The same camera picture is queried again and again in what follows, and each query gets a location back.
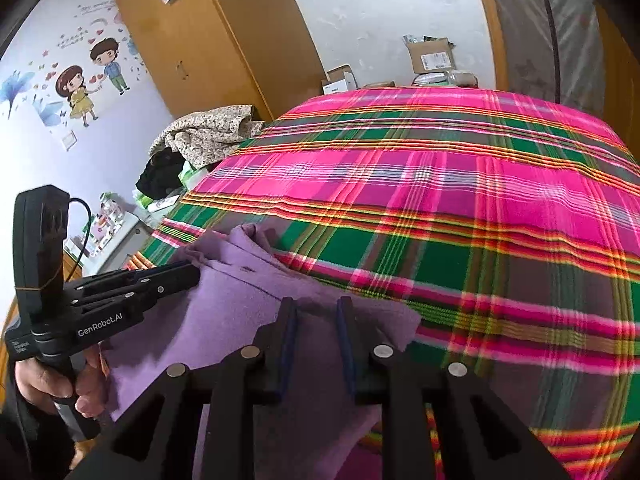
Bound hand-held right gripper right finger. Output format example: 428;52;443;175
336;296;571;480

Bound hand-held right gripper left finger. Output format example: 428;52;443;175
70;297;299;480

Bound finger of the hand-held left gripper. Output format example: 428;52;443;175
72;291;163;313
75;261;201;293

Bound purple fleece garment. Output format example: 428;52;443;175
100;223;421;480

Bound person's left forearm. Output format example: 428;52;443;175
0;385;56;480

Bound person's left hand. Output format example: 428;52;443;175
14;347;108;413

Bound grey drawer cabinet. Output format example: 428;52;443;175
62;210;156;281

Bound group of cosmetic bottles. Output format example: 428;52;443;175
82;191;136;256

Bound black garment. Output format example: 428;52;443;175
135;150;187;196

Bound green tissue pack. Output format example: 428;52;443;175
177;162;208;191

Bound beige floral cloth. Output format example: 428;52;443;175
150;105;265;171

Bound pink green plaid blanket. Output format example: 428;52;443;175
122;87;640;480

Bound wooden wardrobe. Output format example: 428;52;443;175
114;0;328;121

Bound white cardboard box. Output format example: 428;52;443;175
321;64;357;95

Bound plastic wrapped packages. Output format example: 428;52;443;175
412;70;478;88

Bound open brown cardboard box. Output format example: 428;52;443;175
404;35;457;75

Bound grey plastic covered rack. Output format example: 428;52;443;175
482;0;608;121

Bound wooden door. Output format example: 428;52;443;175
595;5;640;171

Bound cartoon wall sticker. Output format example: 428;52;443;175
0;0;151;128

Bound wooden door frame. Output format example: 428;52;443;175
467;0;511;92

